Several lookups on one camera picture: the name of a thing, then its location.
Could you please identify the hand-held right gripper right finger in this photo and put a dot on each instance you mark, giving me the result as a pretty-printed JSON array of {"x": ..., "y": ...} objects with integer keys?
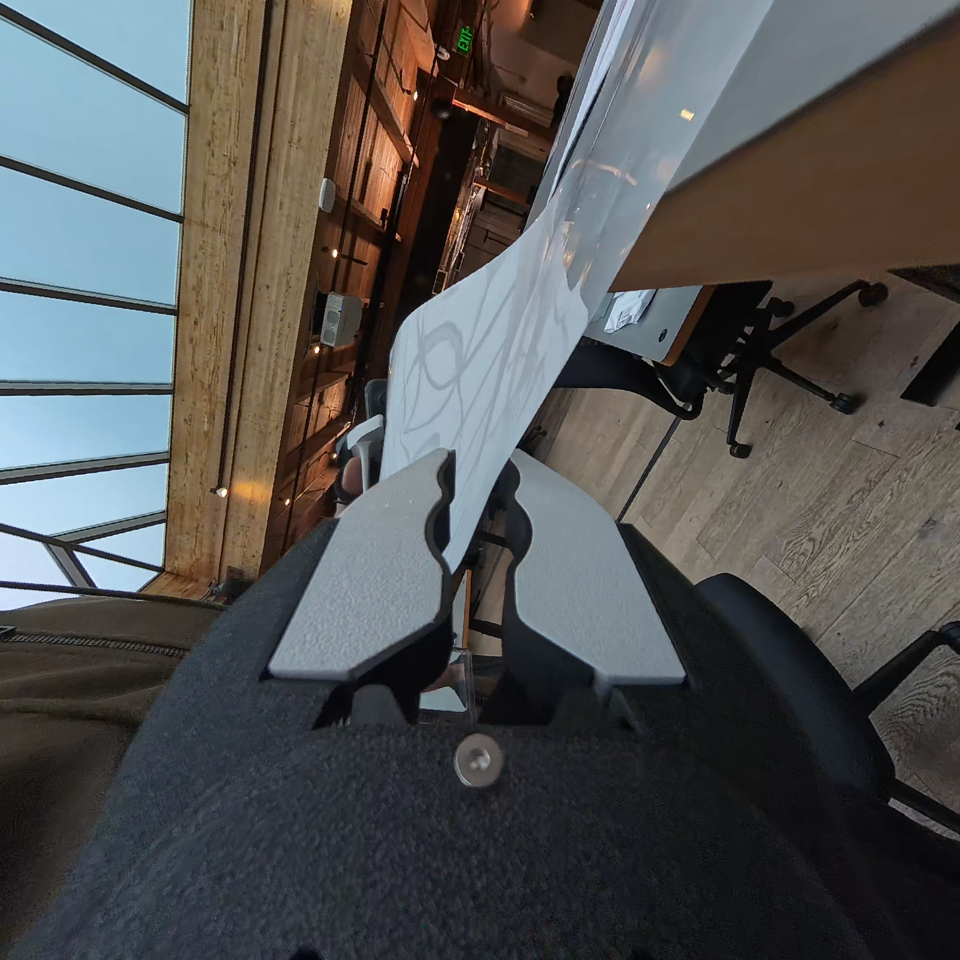
[{"x": 592, "y": 600}]

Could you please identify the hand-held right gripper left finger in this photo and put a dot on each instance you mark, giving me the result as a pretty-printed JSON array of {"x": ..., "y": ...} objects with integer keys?
[{"x": 367, "y": 585}]

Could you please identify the white drawing paper sheet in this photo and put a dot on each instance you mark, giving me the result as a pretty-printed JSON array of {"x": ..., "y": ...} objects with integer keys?
[{"x": 487, "y": 360}]

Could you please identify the clear plastic sleeve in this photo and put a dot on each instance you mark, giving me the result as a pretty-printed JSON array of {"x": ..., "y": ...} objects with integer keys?
[{"x": 622, "y": 112}]

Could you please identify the grey desk with wooden edge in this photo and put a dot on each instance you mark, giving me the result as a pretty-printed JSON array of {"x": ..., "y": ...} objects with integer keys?
[{"x": 675, "y": 322}]

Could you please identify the black desk leg panel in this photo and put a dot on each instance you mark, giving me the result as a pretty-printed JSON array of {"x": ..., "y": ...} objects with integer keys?
[{"x": 937, "y": 375}]

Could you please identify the person's left hand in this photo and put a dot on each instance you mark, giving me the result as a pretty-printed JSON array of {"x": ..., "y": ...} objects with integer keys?
[{"x": 352, "y": 480}]

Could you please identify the black office chair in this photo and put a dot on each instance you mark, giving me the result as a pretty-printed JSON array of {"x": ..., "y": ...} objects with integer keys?
[
  {"x": 787, "y": 675},
  {"x": 757, "y": 352}
]

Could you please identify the white crumpled bag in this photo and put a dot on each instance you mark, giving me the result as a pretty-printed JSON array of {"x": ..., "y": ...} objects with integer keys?
[{"x": 626, "y": 311}]

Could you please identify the person's brown clothing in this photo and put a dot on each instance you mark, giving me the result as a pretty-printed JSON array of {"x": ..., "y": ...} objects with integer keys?
[{"x": 67, "y": 712}]

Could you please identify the skylight window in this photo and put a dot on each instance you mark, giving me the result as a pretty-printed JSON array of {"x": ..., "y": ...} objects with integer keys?
[{"x": 82, "y": 262}]

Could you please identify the green exit sign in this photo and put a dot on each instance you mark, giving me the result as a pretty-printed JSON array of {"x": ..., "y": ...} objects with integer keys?
[{"x": 464, "y": 39}]

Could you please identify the white wall box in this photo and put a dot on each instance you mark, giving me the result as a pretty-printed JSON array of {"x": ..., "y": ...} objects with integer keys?
[{"x": 341, "y": 319}]

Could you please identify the small white wall device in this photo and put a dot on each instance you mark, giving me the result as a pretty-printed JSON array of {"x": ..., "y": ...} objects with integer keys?
[{"x": 328, "y": 196}]

